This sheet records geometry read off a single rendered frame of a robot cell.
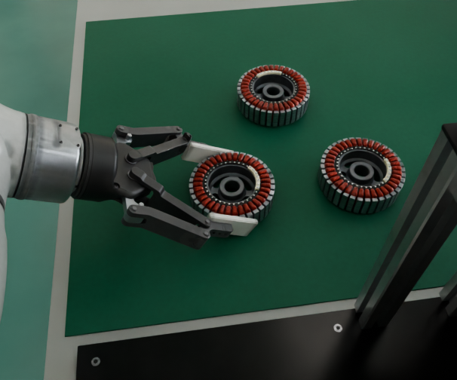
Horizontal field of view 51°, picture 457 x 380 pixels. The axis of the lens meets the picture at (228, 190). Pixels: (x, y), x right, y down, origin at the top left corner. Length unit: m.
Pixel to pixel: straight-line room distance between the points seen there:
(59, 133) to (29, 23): 1.96
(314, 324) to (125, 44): 0.60
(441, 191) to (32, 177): 0.37
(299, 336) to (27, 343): 1.02
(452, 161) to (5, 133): 0.38
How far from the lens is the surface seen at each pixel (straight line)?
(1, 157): 0.49
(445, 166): 0.35
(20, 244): 1.62
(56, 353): 0.59
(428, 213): 0.38
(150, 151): 0.59
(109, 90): 0.83
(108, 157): 0.53
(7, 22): 2.52
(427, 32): 1.00
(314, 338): 0.55
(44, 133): 0.51
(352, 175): 0.66
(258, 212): 0.60
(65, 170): 0.51
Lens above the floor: 1.28
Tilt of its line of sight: 53 degrees down
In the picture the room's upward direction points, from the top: straight up
